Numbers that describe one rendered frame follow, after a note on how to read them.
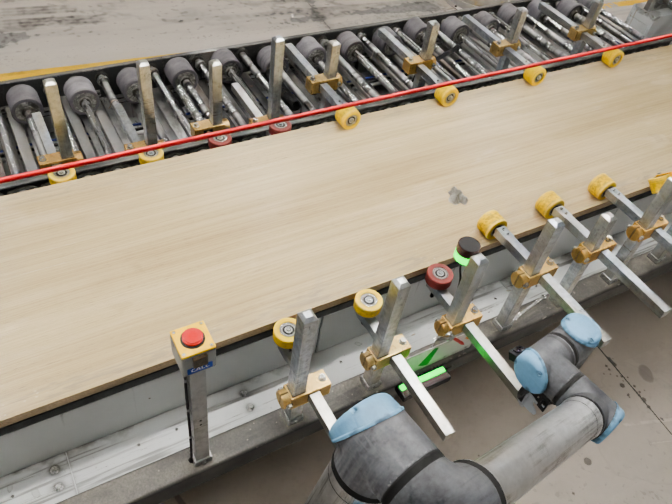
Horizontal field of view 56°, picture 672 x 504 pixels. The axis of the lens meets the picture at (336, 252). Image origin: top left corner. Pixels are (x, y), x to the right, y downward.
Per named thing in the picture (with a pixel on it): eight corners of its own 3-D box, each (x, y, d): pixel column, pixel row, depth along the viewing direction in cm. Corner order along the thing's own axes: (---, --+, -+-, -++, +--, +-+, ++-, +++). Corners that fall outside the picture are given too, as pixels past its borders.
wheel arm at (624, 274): (667, 315, 182) (673, 307, 180) (658, 319, 181) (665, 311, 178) (551, 204, 210) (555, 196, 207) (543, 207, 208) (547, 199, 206)
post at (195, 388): (212, 460, 160) (208, 363, 127) (193, 468, 158) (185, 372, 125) (205, 444, 162) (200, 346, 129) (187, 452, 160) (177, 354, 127)
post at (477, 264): (443, 363, 194) (490, 259, 160) (434, 367, 193) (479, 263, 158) (436, 354, 196) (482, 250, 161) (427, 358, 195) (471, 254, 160)
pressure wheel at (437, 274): (449, 301, 193) (459, 277, 185) (428, 309, 190) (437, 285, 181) (434, 283, 197) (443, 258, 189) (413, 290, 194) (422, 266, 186)
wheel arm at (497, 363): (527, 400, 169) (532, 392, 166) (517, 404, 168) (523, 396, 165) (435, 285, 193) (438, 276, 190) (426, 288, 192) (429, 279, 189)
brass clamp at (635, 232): (663, 234, 208) (670, 223, 205) (635, 245, 203) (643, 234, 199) (648, 222, 212) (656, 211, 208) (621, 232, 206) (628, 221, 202)
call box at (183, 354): (216, 367, 127) (216, 346, 122) (183, 380, 124) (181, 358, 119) (204, 341, 131) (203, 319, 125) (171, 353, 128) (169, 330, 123)
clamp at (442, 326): (478, 325, 185) (483, 315, 181) (441, 341, 179) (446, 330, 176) (467, 311, 188) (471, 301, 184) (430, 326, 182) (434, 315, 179)
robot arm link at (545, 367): (559, 388, 129) (594, 360, 135) (517, 348, 135) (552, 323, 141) (542, 410, 136) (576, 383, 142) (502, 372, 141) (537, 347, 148)
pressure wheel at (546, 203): (564, 196, 203) (544, 211, 203) (565, 208, 210) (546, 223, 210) (552, 185, 206) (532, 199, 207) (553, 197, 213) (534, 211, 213)
